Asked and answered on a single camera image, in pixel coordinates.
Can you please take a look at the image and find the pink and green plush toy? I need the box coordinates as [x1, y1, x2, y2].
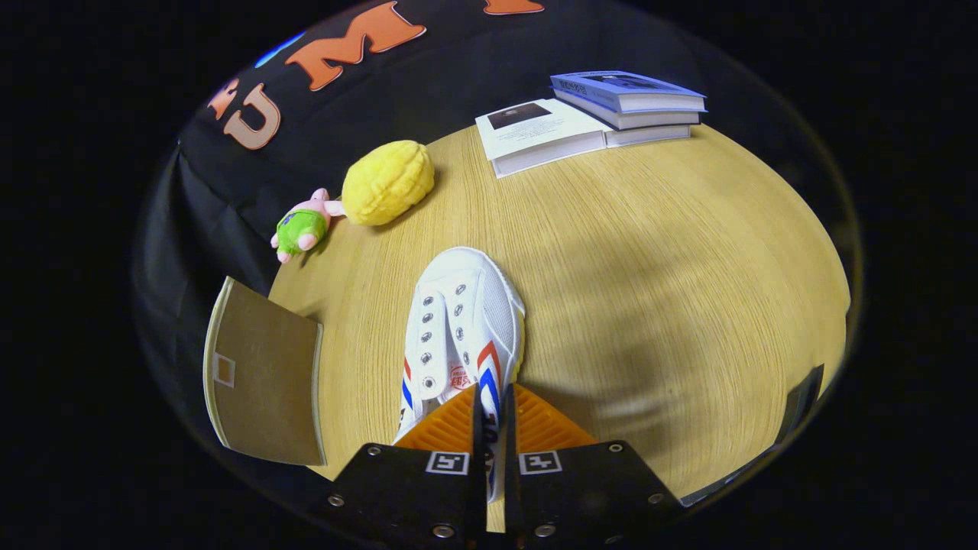
[270, 188, 346, 264]

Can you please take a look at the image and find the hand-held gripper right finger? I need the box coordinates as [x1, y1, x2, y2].
[500, 383, 685, 547]

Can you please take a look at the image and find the white shoe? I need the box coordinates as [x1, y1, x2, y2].
[393, 246, 526, 505]

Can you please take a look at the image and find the brown fabric storage box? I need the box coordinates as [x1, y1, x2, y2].
[202, 277, 327, 468]

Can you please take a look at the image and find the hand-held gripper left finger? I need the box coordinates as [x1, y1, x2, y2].
[317, 384, 488, 547]

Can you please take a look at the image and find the black backdrop cloth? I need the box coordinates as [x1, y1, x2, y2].
[134, 0, 860, 497]

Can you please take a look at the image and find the white book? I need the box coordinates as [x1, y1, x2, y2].
[475, 98, 692, 179]

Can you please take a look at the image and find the yellow plush toy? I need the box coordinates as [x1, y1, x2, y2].
[342, 140, 436, 227]

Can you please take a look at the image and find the blue book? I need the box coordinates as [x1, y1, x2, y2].
[550, 70, 708, 114]
[552, 89, 701, 131]

